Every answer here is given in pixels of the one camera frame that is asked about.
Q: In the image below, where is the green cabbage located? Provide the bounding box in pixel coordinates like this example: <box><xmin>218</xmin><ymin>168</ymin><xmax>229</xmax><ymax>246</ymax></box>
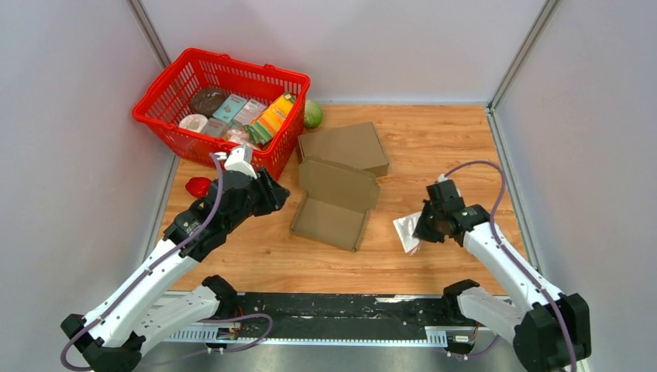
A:
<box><xmin>304</xmin><ymin>99</ymin><xmax>324</xmax><ymax>129</ymax></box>

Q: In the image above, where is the clear plastic packet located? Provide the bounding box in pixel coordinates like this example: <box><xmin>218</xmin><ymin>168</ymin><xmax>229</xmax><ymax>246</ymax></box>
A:
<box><xmin>393</xmin><ymin>212</ymin><xmax>421</xmax><ymax>255</ymax></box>

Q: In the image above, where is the pink white packet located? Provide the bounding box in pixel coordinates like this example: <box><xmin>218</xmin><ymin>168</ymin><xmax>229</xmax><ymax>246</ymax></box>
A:
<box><xmin>224</xmin><ymin>128</ymin><xmax>259</xmax><ymax>150</ymax></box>

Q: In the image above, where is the red plastic shopping basket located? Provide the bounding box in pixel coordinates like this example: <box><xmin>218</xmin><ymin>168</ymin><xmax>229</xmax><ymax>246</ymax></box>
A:
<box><xmin>132</xmin><ymin>48</ymin><xmax>311</xmax><ymax>179</ymax></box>

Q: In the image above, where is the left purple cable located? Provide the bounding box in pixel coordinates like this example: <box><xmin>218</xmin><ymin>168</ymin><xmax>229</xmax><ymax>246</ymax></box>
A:
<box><xmin>60</xmin><ymin>153</ymin><xmax>274</xmax><ymax>372</ymax></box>

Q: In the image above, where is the yellow orange juice carton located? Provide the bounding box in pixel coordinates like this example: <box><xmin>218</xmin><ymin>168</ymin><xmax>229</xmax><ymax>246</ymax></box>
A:
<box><xmin>251</xmin><ymin>91</ymin><xmax>296</xmax><ymax>141</ymax></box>

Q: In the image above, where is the grey small box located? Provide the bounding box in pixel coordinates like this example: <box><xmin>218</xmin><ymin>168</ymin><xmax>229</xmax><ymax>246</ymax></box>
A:
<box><xmin>231</xmin><ymin>99</ymin><xmax>267</xmax><ymax>127</ymax></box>

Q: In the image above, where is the teal small box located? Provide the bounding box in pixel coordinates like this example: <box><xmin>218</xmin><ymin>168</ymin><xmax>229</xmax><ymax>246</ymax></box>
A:
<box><xmin>212</xmin><ymin>94</ymin><xmax>248</xmax><ymax>124</ymax></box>

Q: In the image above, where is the red bell pepper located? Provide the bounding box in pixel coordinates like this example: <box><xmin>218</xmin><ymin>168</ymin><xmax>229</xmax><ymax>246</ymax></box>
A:
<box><xmin>184</xmin><ymin>177</ymin><xmax>212</xmax><ymax>198</ymax></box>

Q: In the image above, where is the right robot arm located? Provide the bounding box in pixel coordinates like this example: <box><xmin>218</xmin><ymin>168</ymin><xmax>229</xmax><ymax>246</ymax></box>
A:
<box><xmin>414</xmin><ymin>177</ymin><xmax>592</xmax><ymax>371</ymax></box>

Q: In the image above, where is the aluminium frame post left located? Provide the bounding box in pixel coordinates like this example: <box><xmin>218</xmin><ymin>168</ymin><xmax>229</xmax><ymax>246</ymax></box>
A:
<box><xmin>126</xmin><ymin>0</ymin><xmax>171</xmax><ymax>69</ymax></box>

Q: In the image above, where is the small cardboard sheet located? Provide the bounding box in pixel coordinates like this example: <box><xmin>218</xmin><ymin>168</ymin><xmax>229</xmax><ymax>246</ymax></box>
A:
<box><xmin>291</xmin><ymin>157</ymin><xmax>380</xmax><ymax>253</ymax></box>

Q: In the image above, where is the white round roll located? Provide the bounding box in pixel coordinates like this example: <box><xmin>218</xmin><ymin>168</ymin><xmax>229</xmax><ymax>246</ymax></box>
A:
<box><xmin>178</xmin><ymin>114</ymin><xmax>208</xmax><ymax>133</ymax></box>

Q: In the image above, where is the large brown cardboard box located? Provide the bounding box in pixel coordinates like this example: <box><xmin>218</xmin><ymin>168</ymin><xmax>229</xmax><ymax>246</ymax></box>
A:
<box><xmin>298</xmin><ymin>122</ymin><xmax>390</xmax><ymax>177</ymax></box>

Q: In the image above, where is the grey pink box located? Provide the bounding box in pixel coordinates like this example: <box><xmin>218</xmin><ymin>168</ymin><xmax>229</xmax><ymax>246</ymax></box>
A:
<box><xmin>201</xmin><ymin>118</ymin><xmax>230</xmax><ymax>139</ymax></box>

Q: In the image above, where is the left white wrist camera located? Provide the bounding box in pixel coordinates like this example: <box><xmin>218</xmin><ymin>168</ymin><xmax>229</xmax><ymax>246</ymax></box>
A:
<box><xmin>210</xmin><ymin>145</ymin><xmax>257</xmax><ymax>179</ymax></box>

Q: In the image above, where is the green carton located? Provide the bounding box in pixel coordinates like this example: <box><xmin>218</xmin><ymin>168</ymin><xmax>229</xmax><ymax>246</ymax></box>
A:
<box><xmin>244</xmin><ymin>125</ymin><xmax>269</xmax><ymax>146</ymax></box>

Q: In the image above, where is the aluminium frame post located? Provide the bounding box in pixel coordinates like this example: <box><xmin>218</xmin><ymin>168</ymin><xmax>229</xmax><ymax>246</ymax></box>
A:
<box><xmin>487</xmin><ymin>0</ymin><xmax>562</xmax><ymax>114</ymax></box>
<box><xmin>126</xmin><ymin>0</ymin><xmax>171</xmax><ymax>69</ymax></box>

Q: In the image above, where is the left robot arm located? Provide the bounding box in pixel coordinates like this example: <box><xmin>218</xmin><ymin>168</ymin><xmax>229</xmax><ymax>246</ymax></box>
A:
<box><xmin>60</xmin><ymin>168</ymin><xmax>291</xmax><ymax>371</ymax></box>

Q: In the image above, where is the aluminium frame post right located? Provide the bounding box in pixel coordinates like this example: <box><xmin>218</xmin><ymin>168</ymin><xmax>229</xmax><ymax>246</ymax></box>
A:
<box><xmin>487</xmin><ymin>0</ymin><xmax>562</xmax><ymax>114</ymax></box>

